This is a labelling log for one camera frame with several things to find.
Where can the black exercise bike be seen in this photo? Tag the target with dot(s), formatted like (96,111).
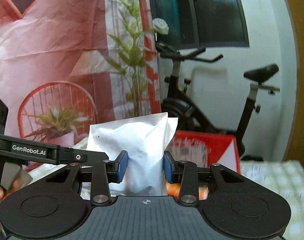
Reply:
(220,91)

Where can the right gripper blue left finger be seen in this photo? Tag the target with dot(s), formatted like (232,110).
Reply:
(104,172)

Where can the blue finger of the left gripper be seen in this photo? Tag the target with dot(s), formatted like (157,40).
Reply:
(73,155)

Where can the red strawberry cardboard box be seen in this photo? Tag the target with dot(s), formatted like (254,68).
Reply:
(204,149)

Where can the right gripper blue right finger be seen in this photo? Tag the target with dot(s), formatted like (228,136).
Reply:
(186,174)

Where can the white plastic bag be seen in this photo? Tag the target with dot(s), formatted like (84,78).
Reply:
(160,26)

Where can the dark window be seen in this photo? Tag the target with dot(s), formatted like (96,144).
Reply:
(197,23)

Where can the white soft pouch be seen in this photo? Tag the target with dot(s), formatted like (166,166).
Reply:
(144,138)

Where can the printed red backdrop cloth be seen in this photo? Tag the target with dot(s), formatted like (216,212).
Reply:
(68,64)

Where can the orange floral oven mitt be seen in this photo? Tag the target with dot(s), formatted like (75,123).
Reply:
(174,190)

